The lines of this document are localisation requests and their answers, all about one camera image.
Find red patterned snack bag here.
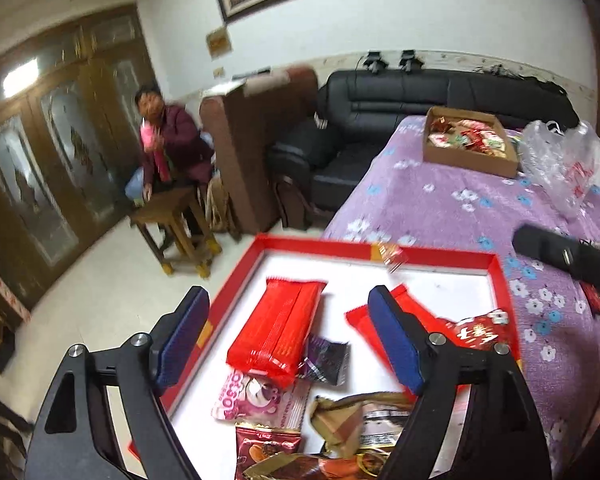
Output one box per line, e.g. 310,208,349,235
440,309,513,350

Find gold brown snack packet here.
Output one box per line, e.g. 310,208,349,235
308,392,415,458

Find dark purple snack packet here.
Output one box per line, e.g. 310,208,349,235
296,334,350,387

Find pink bear snack packet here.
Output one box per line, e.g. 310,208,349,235
211,370,311,431

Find cardboard box of snacks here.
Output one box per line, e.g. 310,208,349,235
422,106,518,179

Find purple floral tablecloth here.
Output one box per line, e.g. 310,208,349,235
324,116,600,474

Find clear plastic bag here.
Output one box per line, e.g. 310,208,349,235
518,120,600,219

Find red tray with white base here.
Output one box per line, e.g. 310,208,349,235
161,235,520,479

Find wooden stool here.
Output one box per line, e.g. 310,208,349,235
130,188,222,278

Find black leather sofa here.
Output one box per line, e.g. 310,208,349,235
266,70,579,230

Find seated person in maroon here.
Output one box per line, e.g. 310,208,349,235
134,82,214,204

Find wooden glass door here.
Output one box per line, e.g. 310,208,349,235
0,4,154,308

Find brown armchair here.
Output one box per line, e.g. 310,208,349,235
199,65,318,234

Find small gold wall plaque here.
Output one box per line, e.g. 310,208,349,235
206,26,233,58

